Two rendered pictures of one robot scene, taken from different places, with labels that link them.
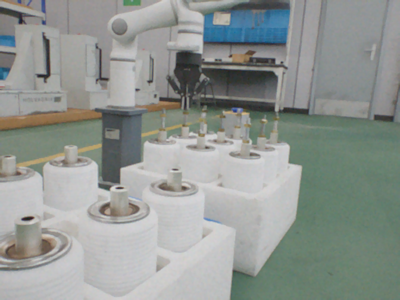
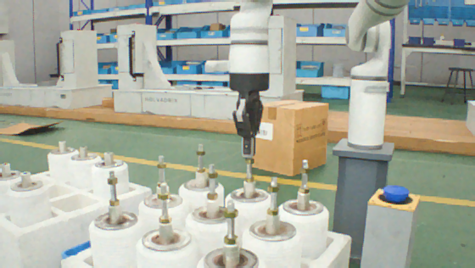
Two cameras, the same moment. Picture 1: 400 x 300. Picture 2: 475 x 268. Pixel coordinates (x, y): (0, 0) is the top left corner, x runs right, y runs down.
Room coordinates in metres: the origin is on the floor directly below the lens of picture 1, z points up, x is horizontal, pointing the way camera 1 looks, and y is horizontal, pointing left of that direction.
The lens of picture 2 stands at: (1.03, -0.69, 0.52)
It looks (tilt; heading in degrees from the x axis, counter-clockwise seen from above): 12 degrees down; 96
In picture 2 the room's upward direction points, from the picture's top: straight up
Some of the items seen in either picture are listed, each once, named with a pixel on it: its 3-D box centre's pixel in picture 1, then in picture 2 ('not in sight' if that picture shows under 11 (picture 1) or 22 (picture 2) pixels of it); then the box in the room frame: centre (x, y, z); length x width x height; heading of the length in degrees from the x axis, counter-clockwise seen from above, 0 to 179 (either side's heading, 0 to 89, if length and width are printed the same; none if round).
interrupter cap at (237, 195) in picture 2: (184, 136); (248, 195); (0.98, 0.05, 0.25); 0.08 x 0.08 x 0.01
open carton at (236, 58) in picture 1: (241, 57); not in sight; (5.81, -0.61, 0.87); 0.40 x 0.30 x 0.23; 57
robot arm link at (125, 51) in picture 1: (123, 40); (370, 50); (1.27, 0.30, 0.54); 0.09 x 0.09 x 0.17; 0
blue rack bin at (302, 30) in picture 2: not in sight; (308, 30); (1.49, 4.83, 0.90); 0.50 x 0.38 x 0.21; 71
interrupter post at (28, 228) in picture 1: (28, 235); not in sight; (0.28, 0.15, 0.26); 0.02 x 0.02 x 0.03
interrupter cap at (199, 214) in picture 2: (220, 142); (212, 214); (0.93, -0.06, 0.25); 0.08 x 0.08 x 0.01
